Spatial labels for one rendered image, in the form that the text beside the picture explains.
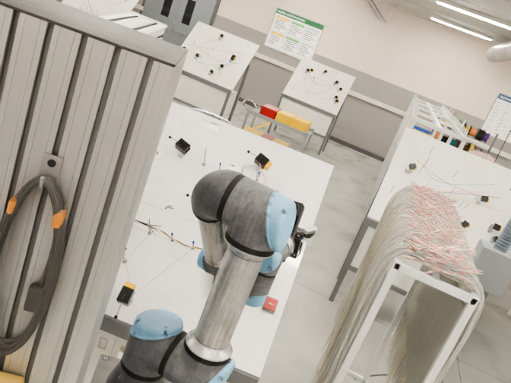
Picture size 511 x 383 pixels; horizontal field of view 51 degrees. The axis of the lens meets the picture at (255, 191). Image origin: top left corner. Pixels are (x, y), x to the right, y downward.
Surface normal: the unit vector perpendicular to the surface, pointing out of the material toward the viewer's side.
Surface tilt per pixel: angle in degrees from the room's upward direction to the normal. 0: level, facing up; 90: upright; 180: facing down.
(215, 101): 90
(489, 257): 90
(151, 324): 7
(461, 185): 50
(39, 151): 90
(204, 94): 90
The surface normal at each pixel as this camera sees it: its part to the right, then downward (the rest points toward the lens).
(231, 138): 0.14, -0.41
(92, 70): 0.04, 0.33
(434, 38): -0.28, 0.21
